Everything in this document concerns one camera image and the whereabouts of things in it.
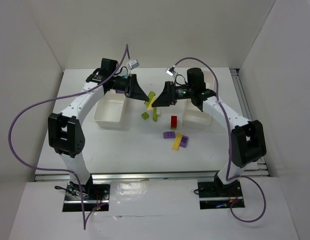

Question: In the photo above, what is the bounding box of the lime and white lego base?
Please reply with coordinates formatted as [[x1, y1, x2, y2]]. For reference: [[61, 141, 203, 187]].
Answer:
[[152, 107, 162, 122]]

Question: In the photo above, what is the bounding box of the yellow lego plate piece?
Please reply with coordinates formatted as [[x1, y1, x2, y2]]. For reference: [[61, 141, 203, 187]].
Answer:
[[147, 96, 156, 111]]

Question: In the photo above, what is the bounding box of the small lime green lego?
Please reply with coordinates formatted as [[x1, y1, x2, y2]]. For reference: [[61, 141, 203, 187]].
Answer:
[[141, 112, 150, 120]]

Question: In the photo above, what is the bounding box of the purple rounded lego block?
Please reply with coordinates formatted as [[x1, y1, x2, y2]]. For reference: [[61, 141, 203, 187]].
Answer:
[[115, 90, 125, 94]]

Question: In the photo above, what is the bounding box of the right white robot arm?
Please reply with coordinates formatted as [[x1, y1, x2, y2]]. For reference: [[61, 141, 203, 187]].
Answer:
[[152, 67, 267, 193]]

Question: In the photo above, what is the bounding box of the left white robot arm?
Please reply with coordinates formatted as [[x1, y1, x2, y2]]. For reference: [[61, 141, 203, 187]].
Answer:
[[48, 58, 149, 195]]

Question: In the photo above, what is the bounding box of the red tall lego brick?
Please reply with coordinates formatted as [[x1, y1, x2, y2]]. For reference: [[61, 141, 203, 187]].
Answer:
[[170, 115, 178, 130]]

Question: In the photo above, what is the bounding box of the right white divided container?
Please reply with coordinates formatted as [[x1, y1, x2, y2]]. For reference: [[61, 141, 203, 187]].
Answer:
[[182, 70, 215, 130]]

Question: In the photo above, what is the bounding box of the white divided container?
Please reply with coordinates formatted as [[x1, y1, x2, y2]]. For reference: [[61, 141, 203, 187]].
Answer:
[[182, 70, 215, 130], [93, 91, 127, 129]]

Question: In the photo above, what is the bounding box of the left white divided container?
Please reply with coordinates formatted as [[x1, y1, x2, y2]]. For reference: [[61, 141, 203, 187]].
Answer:
[[93, 91, 127, 129]]

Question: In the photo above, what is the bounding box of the purple flat lego plate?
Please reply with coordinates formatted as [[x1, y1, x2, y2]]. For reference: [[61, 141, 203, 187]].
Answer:
[[163, 131, 176, 139]]

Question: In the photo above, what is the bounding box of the purple square lego brick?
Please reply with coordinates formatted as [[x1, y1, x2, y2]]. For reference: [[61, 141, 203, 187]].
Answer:
[[179, 135, 189, 148]]

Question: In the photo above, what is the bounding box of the yellow long lego plate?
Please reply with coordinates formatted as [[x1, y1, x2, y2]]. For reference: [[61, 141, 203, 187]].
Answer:
[[172, 133, 183, 151]]

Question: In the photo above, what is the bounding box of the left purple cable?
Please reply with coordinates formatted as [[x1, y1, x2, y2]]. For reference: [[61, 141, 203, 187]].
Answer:
[[7, 43, 130, 230]]

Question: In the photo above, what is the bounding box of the purple cable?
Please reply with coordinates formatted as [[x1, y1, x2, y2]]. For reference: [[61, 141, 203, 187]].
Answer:
[[173, 57, 267, 222], [7, 43, 130, 230]]

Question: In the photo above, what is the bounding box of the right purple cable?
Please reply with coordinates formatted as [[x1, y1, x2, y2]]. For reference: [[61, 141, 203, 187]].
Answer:
[[173, 57, 267, 222]]

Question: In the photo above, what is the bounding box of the aluminium front rail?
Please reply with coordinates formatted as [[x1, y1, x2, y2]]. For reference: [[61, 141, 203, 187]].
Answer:
[[34, 169, 271, 182]]

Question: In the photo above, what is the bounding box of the aluminium rail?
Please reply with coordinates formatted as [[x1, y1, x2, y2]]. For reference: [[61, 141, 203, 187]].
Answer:
[[230, 69, 267, 167], [34, 169, 271, 182]]

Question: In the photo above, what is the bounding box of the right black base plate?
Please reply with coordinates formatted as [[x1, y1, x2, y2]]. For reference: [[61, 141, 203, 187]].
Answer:
[[193, 181, 245, 210]]

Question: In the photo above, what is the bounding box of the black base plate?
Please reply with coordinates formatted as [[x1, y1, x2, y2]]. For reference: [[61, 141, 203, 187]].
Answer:
[[193, 181, 245, 210], [62, 182, 111, 213]]

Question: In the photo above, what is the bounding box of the aluminium right side rail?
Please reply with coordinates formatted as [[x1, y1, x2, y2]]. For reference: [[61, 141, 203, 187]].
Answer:
[[230, 69, 267, 167]]

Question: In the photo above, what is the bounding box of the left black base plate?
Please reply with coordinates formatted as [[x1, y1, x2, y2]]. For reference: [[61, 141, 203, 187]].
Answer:
[[62, 182, 111, 213]]

